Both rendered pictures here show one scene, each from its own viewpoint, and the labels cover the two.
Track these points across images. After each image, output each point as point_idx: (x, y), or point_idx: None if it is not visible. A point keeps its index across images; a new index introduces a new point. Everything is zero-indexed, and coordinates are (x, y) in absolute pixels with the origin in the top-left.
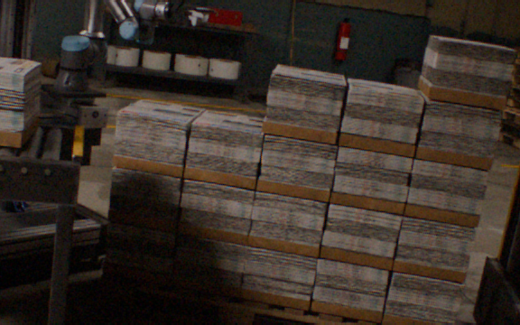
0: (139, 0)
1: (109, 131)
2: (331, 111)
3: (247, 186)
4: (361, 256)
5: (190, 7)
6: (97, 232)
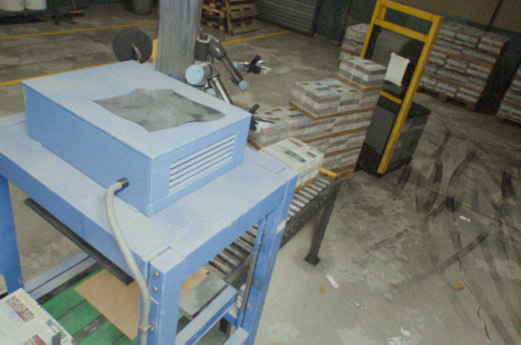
0: (235, 64)
1: None
2: (336, 105)
3: (307, 142)
4: (336, 152)
5: (258, 63)
6: None
